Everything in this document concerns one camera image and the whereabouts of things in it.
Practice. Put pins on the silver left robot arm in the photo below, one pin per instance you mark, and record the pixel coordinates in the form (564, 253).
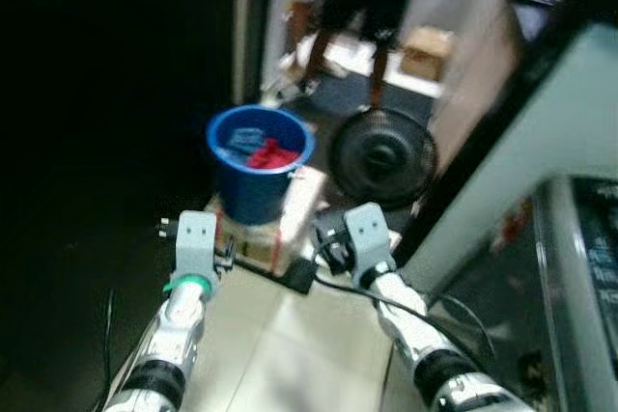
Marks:
(174, 335)

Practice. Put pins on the black power adapter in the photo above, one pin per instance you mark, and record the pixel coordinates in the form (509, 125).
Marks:
(299, 279)

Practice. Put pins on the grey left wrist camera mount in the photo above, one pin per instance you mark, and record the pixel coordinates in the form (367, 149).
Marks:
(196, 243)

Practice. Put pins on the blue plastic bucket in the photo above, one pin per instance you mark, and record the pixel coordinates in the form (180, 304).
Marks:
(251, 195)

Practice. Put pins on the small plain cardboard box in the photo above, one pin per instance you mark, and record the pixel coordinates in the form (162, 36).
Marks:
(425, 50)

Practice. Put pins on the cream door post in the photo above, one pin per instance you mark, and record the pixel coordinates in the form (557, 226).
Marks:
(249, 26)

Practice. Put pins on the steel top-load washing machine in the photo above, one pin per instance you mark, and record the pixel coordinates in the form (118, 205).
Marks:
(570, 335)

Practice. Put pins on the black door frame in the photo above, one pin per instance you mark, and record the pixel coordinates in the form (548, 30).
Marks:
(546, 45)

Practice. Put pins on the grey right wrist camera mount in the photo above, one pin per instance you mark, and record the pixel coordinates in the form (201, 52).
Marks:
(367, 233)

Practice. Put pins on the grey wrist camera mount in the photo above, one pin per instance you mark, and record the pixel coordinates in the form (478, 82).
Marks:
(367, 233)
(196, 243)

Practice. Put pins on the black round floor fan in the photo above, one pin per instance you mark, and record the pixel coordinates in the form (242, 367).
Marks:
(381, 156)

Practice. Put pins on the red cloth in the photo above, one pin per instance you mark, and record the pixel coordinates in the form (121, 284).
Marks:
(270, 156)

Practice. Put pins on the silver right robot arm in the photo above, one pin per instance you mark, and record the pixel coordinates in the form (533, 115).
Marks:
(415, 325)

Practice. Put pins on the taped cardboard box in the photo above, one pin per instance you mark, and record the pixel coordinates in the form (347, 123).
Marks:
(256, 238)

